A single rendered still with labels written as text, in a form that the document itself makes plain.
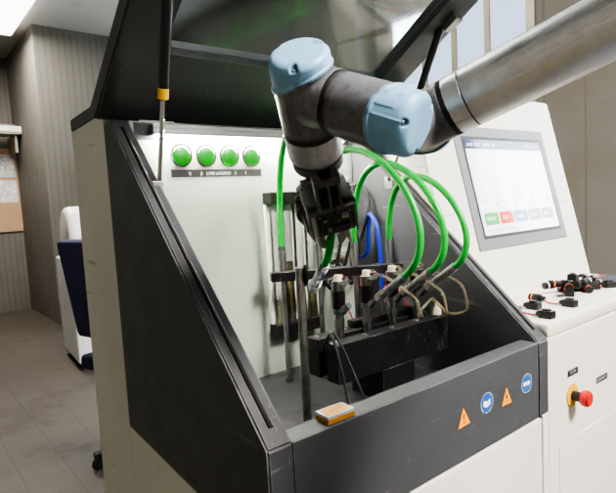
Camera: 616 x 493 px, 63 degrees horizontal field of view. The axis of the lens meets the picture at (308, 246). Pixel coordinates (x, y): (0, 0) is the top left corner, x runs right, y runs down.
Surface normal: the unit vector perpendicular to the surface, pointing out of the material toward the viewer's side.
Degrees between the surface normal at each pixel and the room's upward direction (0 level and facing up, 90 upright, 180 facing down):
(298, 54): 45
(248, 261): 90
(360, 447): 90
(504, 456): 90
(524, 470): 90
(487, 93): 111
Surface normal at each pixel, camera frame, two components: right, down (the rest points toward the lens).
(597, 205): -0.76, 0.10
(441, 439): 0.61, 0.04
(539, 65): -0.41, 0.43
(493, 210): 0.57, -0.20
